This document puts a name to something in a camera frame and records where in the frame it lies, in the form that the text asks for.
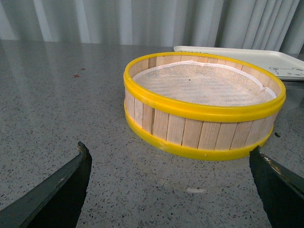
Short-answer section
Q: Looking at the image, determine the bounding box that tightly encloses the yellow rimmed bamboo steamer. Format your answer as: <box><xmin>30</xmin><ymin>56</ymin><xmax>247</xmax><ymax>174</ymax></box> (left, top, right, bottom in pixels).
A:
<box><xmin>123</xmin><ymin>52</ymin><xmax>286</xmax><ymax>161</ymax></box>

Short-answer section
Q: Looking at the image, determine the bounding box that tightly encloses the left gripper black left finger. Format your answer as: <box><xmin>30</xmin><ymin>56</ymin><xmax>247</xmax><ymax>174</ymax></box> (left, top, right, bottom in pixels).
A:
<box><xmin>0</xmin><ymin>142</ymin><xmax>92</xmax><ymax>228</ymax></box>

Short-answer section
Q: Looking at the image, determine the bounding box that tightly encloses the white rectangular bear tray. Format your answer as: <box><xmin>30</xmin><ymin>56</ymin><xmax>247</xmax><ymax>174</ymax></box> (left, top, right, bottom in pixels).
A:
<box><xmin>173</xmin><ymin>46</ymin><xmax>304</xmax><ymax>81</ymax></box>

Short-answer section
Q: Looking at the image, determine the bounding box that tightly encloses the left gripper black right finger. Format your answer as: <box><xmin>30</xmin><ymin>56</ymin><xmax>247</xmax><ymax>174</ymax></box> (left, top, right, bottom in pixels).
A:
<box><xmin>249</xmin><ymin>147</ymin><xmax>304</xmax><ymax>228</ymax></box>

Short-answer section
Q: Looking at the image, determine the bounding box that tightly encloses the grey pleated curtain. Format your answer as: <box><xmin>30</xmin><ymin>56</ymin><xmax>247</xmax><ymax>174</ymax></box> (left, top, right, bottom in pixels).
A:
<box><xmin>0</xmin><ymin>0</ymin><xmax>304</xmax><ymax>54</ymax></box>

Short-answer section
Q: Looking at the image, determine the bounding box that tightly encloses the white steamer cloth liner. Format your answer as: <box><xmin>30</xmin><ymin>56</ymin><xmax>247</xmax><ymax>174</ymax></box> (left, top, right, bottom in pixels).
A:
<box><xmin>133</xmin><ymin>61</ymin><xmax>276</xmax><ymax>106</ymax></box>

